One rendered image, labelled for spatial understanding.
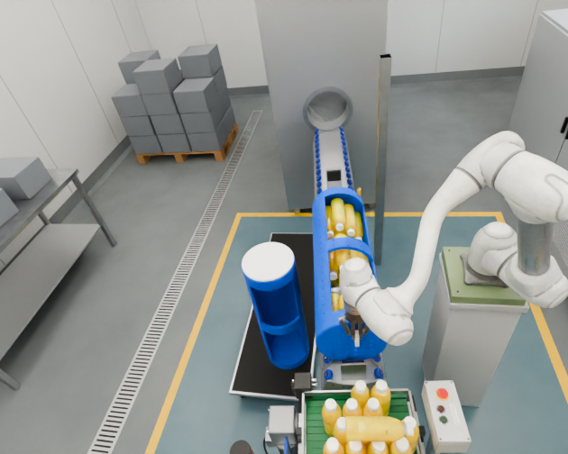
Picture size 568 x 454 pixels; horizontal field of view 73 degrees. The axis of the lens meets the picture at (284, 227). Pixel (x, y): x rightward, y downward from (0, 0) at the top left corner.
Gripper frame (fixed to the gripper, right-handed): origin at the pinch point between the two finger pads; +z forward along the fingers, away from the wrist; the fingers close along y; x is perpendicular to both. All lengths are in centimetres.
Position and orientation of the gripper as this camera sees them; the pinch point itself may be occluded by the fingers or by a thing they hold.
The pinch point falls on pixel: (356, 338)
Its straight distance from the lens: 153.4
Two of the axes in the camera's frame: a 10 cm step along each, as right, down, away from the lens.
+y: 9.9, -0.7, -1.2
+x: 0.4, -6.6, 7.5
